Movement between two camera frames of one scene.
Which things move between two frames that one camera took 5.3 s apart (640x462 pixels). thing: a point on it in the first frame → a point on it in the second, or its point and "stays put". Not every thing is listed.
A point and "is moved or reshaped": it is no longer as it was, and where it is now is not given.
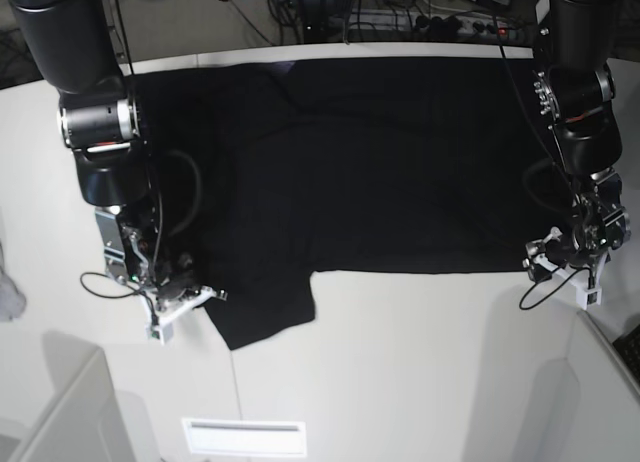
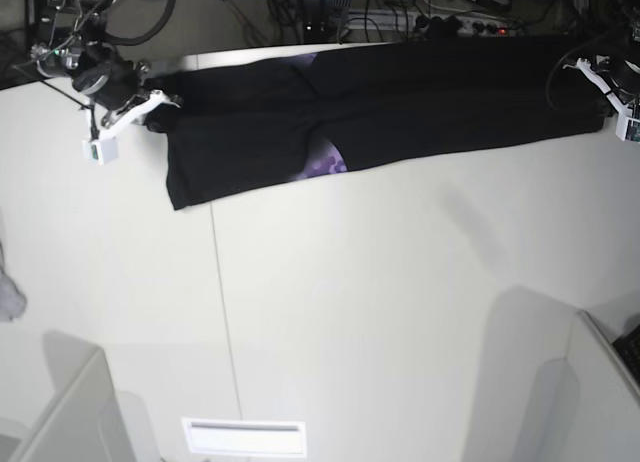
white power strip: (430, 23) stays put
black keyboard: (628, 348) stays put
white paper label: (246, 437) stays put
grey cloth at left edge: (12, 300) stays put
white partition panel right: (592, 412) stays put
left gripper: (135, 254) → (100, 76)
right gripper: (600, 225) → (624, 80)
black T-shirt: (261, 174) is moved or reshaped
